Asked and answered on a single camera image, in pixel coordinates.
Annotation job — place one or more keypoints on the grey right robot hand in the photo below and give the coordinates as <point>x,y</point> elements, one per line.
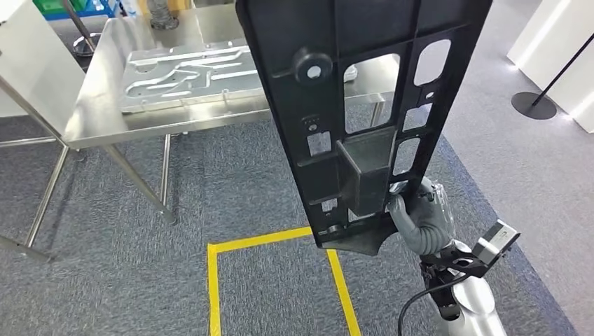
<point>424,208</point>

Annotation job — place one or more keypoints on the black plastic car part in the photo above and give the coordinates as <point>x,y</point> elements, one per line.
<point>278,46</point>

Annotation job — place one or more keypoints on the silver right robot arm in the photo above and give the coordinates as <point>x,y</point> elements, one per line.
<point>473,301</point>

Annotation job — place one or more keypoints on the stainless steel workbench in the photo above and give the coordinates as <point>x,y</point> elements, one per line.
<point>106,125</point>

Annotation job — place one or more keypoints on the small white object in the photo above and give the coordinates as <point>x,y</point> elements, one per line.
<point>350,74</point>

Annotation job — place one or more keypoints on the yellow floor tape square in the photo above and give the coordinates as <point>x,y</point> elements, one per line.
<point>213,287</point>

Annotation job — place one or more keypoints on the stamped silver metal plate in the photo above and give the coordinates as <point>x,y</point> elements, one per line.
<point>185,88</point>

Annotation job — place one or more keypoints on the blue plastic crate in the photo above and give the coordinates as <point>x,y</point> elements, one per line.
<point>79,15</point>

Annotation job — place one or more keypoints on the green plastic crate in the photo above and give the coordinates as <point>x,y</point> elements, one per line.
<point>55,5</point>

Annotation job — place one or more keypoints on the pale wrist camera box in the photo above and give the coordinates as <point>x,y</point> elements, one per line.
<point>499,239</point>

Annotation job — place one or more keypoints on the black stanchion post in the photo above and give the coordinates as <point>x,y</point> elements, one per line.
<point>86,44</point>
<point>533,105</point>

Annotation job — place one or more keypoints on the steel frame table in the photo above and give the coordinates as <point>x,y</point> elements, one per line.
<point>23,143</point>

